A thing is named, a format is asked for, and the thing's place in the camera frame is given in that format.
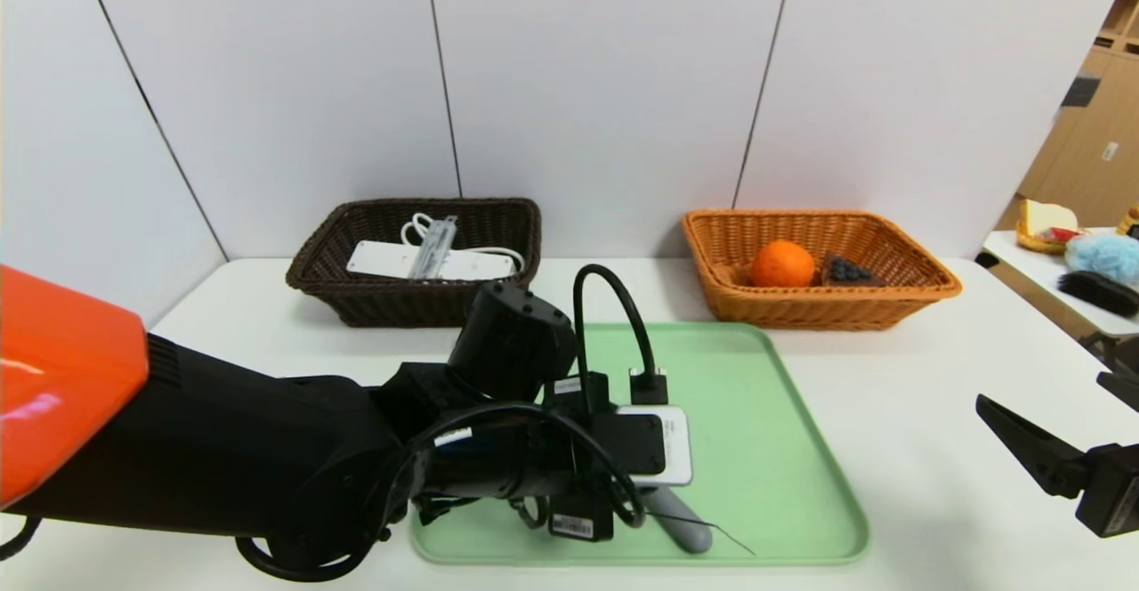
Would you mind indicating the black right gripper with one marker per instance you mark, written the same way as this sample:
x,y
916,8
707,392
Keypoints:
x,y
1106,487

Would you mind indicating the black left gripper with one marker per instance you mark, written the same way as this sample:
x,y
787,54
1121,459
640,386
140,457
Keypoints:
x,y
577,518

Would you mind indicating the chocolate blueberry cake slice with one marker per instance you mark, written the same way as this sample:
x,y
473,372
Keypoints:
x,y
850,272

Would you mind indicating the grey clear compass case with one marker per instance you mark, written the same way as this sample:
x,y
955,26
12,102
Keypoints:
x,y
432,248

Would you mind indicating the orange fruit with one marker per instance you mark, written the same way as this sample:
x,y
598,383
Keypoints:
x,y
783,263

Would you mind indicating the small yellow wicker basket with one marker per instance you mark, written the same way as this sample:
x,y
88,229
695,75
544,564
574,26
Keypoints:
x,y
1032,246

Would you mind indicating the dark brown wicker basket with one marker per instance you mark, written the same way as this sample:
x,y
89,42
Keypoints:
x,y
400,306

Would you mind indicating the orange wicker basket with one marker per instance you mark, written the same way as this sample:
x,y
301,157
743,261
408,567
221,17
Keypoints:
x,y
801,311

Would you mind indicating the black brush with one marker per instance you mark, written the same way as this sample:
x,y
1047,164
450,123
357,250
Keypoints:
x,y
1099,293

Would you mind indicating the white side table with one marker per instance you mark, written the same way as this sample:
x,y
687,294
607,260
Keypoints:
x,y
1032,271

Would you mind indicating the blue fluffy bath sponge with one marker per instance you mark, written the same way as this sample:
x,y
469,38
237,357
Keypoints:
x,y
1103,257

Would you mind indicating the small red packet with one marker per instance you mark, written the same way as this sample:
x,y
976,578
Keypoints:
x,y
1059,236

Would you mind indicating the light green plastic tray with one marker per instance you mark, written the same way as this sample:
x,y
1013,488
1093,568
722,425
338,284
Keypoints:
x,y
756,449

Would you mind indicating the yellow brown toy figure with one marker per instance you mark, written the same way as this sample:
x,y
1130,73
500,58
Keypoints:
x,y
1134,222

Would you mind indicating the pale yellow bread slice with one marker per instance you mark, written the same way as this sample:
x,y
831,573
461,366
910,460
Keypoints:
x,y
1046,217

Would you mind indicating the light wooden cabinet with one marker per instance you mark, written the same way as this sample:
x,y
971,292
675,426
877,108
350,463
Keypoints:
x,y
1081,182

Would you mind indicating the dark grey cabinet plate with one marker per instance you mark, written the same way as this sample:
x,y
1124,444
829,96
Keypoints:
x,y
1078,93

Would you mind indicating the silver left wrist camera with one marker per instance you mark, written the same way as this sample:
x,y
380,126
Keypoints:
x,y
678,444

